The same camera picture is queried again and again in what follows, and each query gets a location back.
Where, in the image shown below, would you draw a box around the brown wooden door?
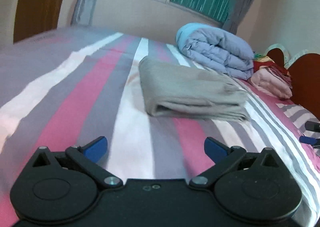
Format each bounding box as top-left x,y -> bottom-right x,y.
13,0 -> 73,44

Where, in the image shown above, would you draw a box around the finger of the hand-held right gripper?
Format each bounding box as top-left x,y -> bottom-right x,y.
304,121 -> 320,133
299,135 -> 320,147

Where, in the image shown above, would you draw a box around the grey-beige pants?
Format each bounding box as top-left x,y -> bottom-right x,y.
138,56 -> 250,123

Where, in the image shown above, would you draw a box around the folded pink blanket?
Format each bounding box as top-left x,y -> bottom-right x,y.
247,68 -> 293,99

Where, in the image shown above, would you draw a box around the rolled light blue quilt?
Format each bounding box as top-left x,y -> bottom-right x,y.
176,23 -> 255,80

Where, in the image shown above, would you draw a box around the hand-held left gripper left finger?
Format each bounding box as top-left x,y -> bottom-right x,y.
31,136 -> 123,188

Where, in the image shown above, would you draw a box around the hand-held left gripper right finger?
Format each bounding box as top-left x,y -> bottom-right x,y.
189,137 -> 280,188

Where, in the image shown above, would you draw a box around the striped pillow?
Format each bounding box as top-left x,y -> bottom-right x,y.
276,103 -> 320,135

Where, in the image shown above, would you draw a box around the brown wooden headboard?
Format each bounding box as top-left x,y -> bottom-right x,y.
266,47 -> 320,113

